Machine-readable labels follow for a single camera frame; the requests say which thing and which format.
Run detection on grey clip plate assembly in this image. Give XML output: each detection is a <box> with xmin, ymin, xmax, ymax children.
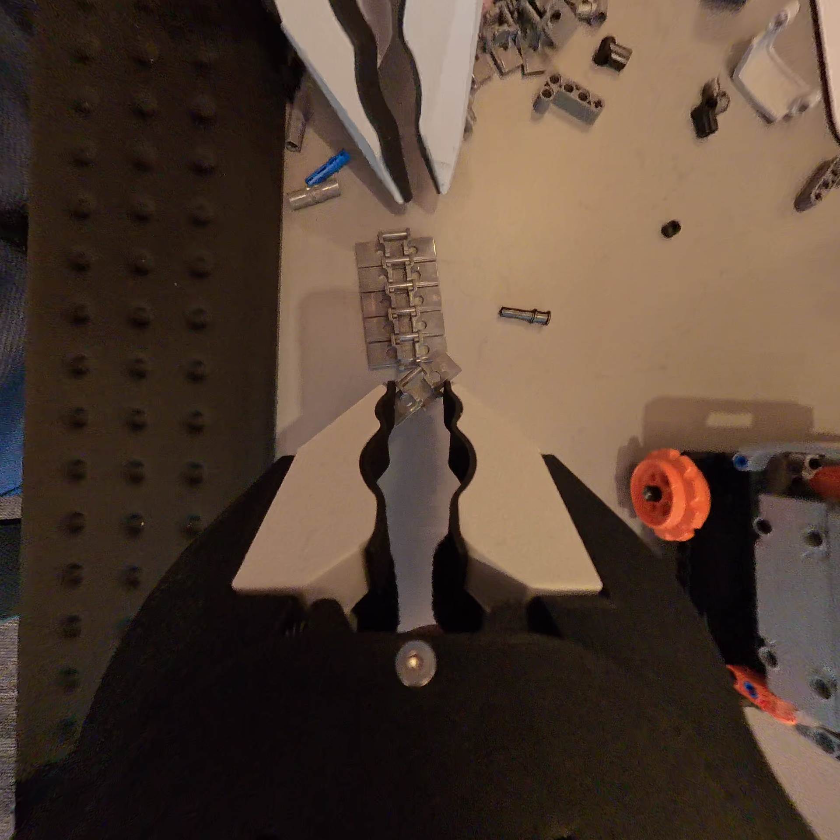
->
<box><xmin>354</xmin><ymin>226</ymin><xmax>454</xmax><ymax>371</ymax></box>

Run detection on grey clip plate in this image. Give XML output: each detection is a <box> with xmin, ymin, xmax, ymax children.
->
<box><xmin>392</xmin><ymin>354</ymin><xmax>463</xmax><ymax>427</ymax></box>

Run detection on black dimpled foam pad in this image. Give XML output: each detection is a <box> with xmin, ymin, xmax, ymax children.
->
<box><xmin>16</xmin><ymin>0</ymin><xmax>290</xmax><ymax>782</ymax></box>

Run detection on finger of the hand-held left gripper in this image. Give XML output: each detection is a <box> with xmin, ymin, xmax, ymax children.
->
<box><xmin>402</xmin><ymin>0</ymin><xmax>485</xmax><ymax>196</ymax></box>
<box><xmin>272</xmin><ymin>0</ymin><xmax>414</xmax><ymax>204</ymax></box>

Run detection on person's leg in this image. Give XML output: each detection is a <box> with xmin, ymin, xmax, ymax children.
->
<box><xmin>0</xmin><ymin>0</ymin><xmax>30</xmax><ymax>500</ymax></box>

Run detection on black toy car orange wheels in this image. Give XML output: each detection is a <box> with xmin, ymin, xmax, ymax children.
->
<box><xmin>630</xmin><ymin>443</ymin><xmax>840</xmax><ymax>756</ymax></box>

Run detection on pile of grey clip plates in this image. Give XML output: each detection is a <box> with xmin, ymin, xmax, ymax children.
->
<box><xmin>469</xmin><ymin>0</ymin><xmax>608</xmax><ymax>89</ymax></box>

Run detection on grey tube connector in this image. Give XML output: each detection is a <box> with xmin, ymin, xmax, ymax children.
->
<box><xmin>287</xmin><ymin>182</ymin><xmax>342</xmax><ymax>211</ymax></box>

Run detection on grey tube with black axle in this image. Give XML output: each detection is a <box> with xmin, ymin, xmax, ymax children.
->
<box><xmin>285</xmin><ymin>85</ymin><xmax>315</xmax><ymax>152</ymax></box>

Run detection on white rounded tray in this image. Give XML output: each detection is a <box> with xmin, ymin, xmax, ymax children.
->
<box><xmin>810</xmin><ymin>0</ymin><xmax>840</xmax><ymax>142</ymax></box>

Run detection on blue plastic pin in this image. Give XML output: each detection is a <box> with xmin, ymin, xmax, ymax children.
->
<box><xmin>305</xmin><ymin>150</ymin><xmax>352</xmax><ymax>186</ymax></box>

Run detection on black and grey connector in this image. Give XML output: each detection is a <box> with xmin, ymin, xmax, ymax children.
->
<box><xmin>690</xmin><ymin>77</ymin><xmax>731</xmax><ymax>140</ymax></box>

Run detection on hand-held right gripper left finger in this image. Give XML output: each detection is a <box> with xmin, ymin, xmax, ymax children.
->
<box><xmin>233</xmin><ymin>381</ymin><xmax>400</xmax><ymax>631</ymax></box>

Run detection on black round connector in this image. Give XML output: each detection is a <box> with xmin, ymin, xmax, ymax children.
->
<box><xmin>592</xmin><ymin>36</ymin><xmax>634</xmax><ymax>72</ymax></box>

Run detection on grey perforated beam assembly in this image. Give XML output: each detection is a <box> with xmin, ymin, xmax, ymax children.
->
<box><xmin>532</xmin><ymin>72</ymin><xmax>606</xmax><ymax>124</ymax></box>

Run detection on pale curved panel with pins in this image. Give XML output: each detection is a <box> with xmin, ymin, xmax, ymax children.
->
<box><xmin>730</xmin><ymin>0</ymin><xmax>824</xmax><ymax>126</ymax></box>

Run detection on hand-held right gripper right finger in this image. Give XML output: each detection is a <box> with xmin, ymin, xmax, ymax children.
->
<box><xmin>434</xmin><ymin>382</ymin><xmax>603</xmax><ymax>632</ymax></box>

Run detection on grey angled holed beam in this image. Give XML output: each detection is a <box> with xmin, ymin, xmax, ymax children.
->
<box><xmin>794</xmin><ymin>154</ymin><xmax>840</xmax><ymax>212</ymax></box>

